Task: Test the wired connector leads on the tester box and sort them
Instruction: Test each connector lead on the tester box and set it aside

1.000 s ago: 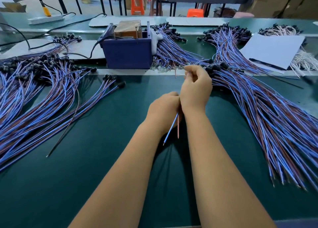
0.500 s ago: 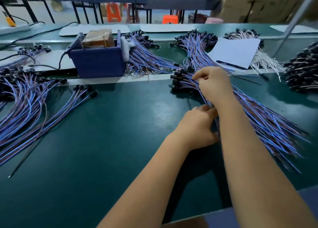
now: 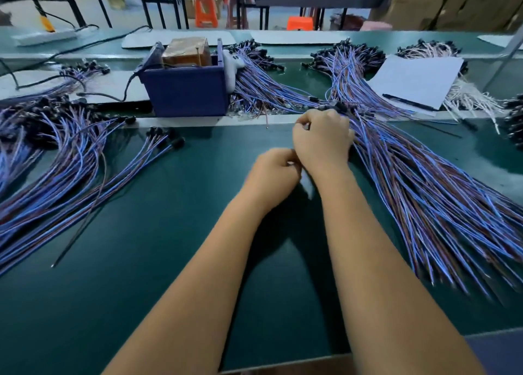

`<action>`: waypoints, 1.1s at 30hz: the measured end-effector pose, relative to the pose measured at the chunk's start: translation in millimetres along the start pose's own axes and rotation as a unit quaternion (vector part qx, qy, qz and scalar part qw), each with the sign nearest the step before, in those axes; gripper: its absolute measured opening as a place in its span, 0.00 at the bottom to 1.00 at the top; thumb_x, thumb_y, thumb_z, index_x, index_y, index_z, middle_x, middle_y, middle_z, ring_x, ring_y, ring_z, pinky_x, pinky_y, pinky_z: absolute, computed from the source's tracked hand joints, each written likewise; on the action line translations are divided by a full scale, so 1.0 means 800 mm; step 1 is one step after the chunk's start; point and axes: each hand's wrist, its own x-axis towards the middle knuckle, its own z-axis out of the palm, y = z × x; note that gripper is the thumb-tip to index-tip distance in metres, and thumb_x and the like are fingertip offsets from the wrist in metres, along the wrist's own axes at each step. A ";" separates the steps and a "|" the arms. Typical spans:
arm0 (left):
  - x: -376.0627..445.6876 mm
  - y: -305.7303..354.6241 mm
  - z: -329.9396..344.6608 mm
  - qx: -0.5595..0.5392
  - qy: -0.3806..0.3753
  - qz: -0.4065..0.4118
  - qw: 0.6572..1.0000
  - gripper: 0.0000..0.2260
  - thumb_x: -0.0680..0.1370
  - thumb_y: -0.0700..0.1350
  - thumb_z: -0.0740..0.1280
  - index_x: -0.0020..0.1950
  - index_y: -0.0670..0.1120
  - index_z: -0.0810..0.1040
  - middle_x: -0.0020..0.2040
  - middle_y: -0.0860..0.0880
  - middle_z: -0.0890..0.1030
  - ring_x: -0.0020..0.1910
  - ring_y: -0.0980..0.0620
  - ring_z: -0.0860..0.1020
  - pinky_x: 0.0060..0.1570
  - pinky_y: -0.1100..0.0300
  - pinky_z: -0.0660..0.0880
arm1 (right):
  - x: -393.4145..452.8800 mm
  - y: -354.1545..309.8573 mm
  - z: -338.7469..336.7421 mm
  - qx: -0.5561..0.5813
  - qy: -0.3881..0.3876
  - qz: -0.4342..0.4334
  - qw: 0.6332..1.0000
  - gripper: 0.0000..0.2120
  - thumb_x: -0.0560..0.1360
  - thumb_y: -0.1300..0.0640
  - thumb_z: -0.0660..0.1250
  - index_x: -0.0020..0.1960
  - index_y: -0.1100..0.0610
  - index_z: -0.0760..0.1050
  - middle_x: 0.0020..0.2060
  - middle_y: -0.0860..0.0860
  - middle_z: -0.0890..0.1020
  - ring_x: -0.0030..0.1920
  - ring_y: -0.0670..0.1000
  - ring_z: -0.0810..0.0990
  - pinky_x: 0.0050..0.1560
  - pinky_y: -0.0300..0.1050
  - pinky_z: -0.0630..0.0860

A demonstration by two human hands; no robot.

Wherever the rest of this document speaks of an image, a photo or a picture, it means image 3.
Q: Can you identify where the brown cardboard block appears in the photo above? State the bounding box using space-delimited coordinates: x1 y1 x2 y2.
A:
162 36 212 68

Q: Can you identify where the black power cable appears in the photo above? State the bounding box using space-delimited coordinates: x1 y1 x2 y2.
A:
0 25 152 102

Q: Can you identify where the person's left forearm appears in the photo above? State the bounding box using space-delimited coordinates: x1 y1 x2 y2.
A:
102 199 271 375

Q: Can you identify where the stack of large cardboard boxes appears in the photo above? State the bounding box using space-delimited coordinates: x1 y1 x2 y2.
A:
372 0 523 32

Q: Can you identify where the person's right forearm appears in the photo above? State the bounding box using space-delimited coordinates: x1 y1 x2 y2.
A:
314 168 487 375

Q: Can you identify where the pile of wired lamps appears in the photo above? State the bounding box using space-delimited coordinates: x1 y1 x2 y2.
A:
314 101 523 298
0 97 185 274

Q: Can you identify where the orange plastic stool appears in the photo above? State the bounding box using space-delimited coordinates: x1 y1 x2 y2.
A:
194 0 220 29
287 16 315 32

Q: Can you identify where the person's left hand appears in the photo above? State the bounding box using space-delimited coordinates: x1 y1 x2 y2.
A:
237 147 303 217

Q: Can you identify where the grey metal pole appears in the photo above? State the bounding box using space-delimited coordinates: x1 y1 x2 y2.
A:
482 26 523 92

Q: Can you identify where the white power strip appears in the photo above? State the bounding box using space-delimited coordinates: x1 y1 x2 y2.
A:
12 29 78 47

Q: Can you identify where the white flat mat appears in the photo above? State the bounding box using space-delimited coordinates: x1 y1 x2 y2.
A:
0 70 150 106
249 30 348 45
478 34 523 50
121 29 238 50

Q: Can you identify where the blue plastic tester box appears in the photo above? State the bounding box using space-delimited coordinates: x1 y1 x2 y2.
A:
137 39 238 118

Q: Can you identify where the person's right hand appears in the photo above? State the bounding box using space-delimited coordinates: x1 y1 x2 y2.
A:
293 108 356 179

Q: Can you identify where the loose grey wire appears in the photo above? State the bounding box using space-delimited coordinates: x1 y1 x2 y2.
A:
51 154 109 268

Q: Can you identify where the black pen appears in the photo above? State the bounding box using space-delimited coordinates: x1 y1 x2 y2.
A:
382 93 438 112

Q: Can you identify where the white paper sheet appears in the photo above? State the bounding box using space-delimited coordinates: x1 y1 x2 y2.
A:
368 54 464 110

